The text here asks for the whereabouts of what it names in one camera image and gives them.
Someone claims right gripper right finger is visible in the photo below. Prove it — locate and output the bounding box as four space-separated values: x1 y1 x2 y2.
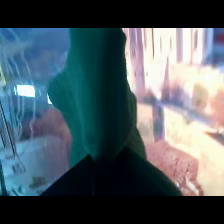
95 146 184 197

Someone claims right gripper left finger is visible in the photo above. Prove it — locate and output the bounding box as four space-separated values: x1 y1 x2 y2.
41 153 98 197

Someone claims green T-shirt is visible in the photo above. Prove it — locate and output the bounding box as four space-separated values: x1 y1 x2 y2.
46 27 148 169

